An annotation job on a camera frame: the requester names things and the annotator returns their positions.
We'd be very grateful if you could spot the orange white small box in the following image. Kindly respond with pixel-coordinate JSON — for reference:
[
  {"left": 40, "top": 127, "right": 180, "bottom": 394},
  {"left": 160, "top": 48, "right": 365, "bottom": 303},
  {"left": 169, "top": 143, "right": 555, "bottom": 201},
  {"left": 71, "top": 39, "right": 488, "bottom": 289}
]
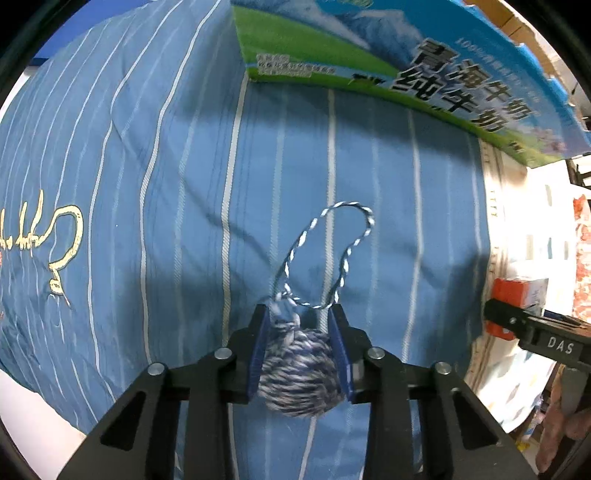
[{"left": 491, "top": 278, "right": 549, "bottom": 315}]

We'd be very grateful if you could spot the blue white yarn ball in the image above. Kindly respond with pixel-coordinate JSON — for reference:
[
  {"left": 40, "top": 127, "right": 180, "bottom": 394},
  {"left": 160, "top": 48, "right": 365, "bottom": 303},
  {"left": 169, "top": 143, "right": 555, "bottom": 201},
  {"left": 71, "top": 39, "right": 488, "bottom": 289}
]
[{"left": 257, "top": 201, "right": 375, "bottom": 418}]

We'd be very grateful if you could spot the blue striped pillow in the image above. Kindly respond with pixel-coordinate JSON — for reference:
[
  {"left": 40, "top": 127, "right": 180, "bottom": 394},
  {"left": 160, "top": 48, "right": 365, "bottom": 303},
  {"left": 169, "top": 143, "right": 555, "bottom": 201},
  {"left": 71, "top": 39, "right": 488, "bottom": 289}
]
[{"left": 0, "top": 0, "right": 492, "bottom": 480}]

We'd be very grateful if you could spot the milk carton cardboard box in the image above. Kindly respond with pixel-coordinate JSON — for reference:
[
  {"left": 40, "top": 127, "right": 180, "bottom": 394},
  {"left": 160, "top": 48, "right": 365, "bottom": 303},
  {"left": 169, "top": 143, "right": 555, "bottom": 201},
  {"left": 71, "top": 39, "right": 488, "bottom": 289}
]
[{"left": 231, "top": 1, "right": 590, "bottom": 168}]

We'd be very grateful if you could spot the white patterned bedsheet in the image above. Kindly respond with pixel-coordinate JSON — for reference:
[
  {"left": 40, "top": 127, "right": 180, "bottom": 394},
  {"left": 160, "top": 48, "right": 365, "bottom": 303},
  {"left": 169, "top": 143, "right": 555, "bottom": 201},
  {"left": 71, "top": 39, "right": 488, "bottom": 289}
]
[{"left": 466, "top": 142, "right": 577, "bottom": 432}]

